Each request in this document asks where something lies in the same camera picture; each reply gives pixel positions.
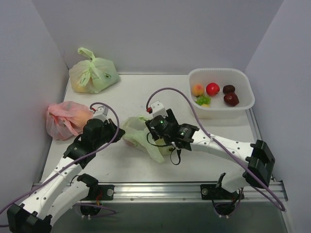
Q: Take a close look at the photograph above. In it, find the orange peach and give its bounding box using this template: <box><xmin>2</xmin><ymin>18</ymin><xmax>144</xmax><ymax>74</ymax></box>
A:
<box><xmin>191</xmin><ymin>84</ymin><xmax>205</xmax><ymax>97</ymax></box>

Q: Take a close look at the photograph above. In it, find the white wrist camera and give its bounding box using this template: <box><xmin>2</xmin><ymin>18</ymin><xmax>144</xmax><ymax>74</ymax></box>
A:
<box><xmin>90</xmin><ymin>105</ymin><xmax>109</xmax><ymax>122</ymax></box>
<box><xmin>146</xmin><ymin>101</ymin><xmax>168</xmax><ymax>118</ymax></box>

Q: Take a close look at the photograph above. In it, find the pink knotted plastic bag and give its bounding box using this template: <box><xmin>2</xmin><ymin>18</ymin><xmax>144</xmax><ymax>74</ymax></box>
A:
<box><xmin>46</xmin><ymin>101</ymin><xmax>93</xmax><ymax>140</ymax></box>

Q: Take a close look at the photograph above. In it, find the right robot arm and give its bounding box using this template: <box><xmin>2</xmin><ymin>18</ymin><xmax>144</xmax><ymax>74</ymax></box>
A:
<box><xmin>145</xmin><ymin>109</ymin><xmax>275</xmax><ymax>199</ymax></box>

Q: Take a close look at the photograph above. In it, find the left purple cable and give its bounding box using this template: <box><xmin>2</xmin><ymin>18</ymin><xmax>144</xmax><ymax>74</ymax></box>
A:
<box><xmin>0</xmin><ymin>101</ymin><xmax>120</xmax><ymax>216</ymax></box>

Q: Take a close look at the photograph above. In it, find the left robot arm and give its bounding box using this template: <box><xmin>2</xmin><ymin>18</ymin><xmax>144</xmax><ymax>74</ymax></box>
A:
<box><xmin>6</xmin><ymin>118</ymin><xmax>125</xmax><ymax>233</ymax></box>

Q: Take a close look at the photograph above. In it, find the purple cable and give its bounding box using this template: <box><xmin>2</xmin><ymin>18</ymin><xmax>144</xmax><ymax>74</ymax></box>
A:
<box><xmin>146</xmin><ymin>87</ymin><xmax>286</xmax><ymax>211</ymax></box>
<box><xmin>0</xmin><ymin>101</ymin><xmax>120</xmax><ymax>216</ymax></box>

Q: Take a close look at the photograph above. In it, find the dark red fruit lower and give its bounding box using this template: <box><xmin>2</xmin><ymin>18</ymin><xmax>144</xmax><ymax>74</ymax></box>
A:
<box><xmin>224</xmin><ymin>92</ymin><xmax>240</xmax><ymax>107</ymax></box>

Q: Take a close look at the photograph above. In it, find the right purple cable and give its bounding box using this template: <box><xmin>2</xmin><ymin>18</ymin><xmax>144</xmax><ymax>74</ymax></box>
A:
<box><xmin>146</xmin><ymin>87</ymin><xmax>286</xmax><ymax>211</ymax></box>

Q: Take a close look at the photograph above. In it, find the right black base bracket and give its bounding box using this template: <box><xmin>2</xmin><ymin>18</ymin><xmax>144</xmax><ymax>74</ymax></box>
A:
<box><xmin>200</xmin><ymin>173</ymin><xmax>239</xmax><ymax>201</ymax></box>

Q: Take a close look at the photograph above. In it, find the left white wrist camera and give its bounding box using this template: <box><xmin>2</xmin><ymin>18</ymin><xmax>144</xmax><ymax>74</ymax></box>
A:
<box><xmin>90</xmin><ymin>105</ymin><xmax>109</xmax><ymax>122</ymax></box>

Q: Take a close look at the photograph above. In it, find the red apple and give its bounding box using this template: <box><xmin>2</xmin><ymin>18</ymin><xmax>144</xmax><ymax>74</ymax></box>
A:
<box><xmin>206</xmin><ymin>83</ymin><xmax>220</xmax><ymax>97</ymax></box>

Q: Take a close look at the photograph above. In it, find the green grape bunch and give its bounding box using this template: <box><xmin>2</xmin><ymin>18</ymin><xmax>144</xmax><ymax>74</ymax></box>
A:
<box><xmin>195</xmin><ymin>95</ymin><xmax>211</xmax><ymax>106</ymax></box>

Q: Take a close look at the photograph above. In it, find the green knotted plastic bag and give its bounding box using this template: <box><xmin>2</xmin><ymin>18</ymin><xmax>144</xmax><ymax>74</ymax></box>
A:
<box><xmin>69</xmin><ymin>47</ymin><xmax>121</xmax><ymax>94</ymax></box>

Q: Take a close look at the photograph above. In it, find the black base bracket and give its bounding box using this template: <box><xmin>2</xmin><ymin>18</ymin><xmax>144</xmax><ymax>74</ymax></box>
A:
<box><xmin>200</xmin><ymin>173</ymin><xmax>239</xmax><ymax>201</ymax></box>
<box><xmin>88</xmin><ymin>184</ymin><xmax>115</xmax><ymax>201</ymax></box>

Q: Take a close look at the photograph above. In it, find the light green fruit bag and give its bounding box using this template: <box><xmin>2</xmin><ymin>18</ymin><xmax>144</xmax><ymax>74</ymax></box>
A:
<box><xmin>121</xmin><ymin>116</ymin><xmax>174</xmax><ymax>164</ymax></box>

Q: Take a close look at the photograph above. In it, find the dark maroon fruit upper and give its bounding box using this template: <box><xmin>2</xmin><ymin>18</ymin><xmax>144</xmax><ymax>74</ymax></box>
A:
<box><xmin>223</xmin><ymin>84</ymin><xmax>236</xmax><ymax>95</ymax></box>

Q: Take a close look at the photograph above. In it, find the left black base bracket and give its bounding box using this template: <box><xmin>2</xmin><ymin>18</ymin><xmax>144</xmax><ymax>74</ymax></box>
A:
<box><xmin>88</xmin><ymin>184</ymin><xmax>115</xmax><ymax>201</ymax></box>

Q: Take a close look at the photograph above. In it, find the white plastic basket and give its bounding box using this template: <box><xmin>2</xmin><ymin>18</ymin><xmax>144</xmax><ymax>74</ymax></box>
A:
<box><xmin>189</xmin><ymin>68</ymin><xmax>255</xmax><ymax>119</ymax></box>

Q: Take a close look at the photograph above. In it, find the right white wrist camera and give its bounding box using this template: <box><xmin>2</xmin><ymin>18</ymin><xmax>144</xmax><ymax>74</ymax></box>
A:
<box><xmin>146</xmin><ymin>101</ymin><xmax>168</xmax><ymax>118</ymax></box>

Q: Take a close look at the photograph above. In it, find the aluminium mounting rail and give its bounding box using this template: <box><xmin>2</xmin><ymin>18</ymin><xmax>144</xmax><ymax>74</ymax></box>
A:
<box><xmin>99</xmin><ymin>182</ymin><xmax>288</xmax><ymax>203</ymax></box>

